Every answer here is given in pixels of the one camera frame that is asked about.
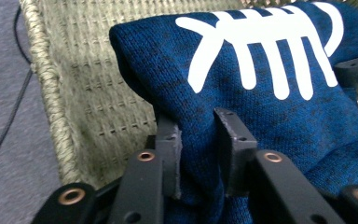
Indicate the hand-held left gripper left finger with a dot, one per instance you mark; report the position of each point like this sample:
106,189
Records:
167,155

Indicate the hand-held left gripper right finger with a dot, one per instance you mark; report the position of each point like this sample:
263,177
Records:
237,155

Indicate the dark blue knit sweater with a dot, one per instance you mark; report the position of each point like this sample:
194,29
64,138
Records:
167,62

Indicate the green woven basket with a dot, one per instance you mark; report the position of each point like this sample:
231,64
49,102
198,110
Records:
90,77

